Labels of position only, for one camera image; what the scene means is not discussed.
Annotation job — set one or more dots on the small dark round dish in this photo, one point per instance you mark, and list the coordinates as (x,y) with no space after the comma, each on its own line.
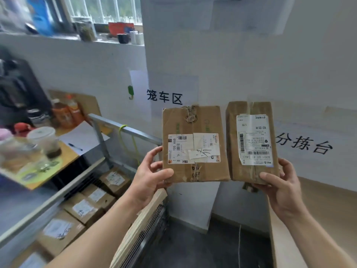
(31,28)

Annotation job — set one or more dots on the blue detergent bottle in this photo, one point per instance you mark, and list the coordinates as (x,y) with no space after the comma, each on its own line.
(43,16)

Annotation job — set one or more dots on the dark lid glass jar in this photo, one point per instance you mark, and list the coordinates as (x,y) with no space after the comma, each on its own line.
(86,32)

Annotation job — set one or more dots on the white lid drink cup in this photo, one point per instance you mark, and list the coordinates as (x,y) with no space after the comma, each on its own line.
(44,139)

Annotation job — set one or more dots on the white paper sheet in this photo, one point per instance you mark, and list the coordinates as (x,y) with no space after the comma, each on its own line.
(89,136)

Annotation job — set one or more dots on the brown tea bottle white cap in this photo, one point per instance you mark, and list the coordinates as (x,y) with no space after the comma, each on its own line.
(61,114)

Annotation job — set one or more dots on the wall sign with black characters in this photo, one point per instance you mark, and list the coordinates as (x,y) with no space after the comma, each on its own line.
(164,96)

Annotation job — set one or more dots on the clear glass jar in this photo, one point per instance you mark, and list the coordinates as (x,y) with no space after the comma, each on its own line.
(19,153)

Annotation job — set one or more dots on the black pen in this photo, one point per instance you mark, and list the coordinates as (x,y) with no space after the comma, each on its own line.
(75,147)

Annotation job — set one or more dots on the grey wall socket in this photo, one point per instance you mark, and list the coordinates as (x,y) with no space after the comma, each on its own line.
(249,188)

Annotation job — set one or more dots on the person's right hand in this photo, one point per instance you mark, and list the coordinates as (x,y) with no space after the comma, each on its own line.
(287,198)

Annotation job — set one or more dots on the pink lid clear tumbler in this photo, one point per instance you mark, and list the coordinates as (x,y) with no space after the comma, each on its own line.
(5,135)

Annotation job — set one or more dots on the yellow-green round sticker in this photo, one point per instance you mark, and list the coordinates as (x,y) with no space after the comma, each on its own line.
(30,173)

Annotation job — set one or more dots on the box with string knot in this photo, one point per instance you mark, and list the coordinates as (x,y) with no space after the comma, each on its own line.
(206,120)

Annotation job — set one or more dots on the long label small cardboard box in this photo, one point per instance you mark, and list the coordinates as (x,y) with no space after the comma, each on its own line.
(231,153)

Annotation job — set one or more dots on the black lid steel flask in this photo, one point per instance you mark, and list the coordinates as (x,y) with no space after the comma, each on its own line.
(37,117)

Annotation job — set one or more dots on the small yellow table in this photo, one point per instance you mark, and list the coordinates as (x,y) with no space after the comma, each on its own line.
(67,159)

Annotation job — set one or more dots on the white small bottle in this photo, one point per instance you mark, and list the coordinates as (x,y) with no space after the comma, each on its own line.
(136,38)

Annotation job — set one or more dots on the dark mug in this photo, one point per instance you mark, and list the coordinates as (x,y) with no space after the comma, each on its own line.
(123,39)

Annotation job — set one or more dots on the red lid bottle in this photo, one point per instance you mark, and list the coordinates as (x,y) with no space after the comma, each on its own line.
(23,128)

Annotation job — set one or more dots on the green popsicle wall hook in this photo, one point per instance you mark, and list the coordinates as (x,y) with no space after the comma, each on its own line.
(130,90)

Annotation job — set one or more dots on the black water dispenser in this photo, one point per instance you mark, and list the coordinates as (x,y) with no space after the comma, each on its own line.
(22,89)

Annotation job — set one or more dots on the orange drink bottle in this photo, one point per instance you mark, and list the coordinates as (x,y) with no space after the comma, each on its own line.
(74,110)

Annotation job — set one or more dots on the person's left forearm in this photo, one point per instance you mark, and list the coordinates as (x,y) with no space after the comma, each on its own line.
(92,240)

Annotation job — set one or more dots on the aluminium-framed window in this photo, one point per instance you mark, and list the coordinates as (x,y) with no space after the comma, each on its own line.
(106,8)

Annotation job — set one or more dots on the red box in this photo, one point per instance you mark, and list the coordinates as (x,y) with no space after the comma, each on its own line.
(120,27)

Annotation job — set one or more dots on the person's left hand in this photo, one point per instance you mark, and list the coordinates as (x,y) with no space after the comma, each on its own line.
(145,184)

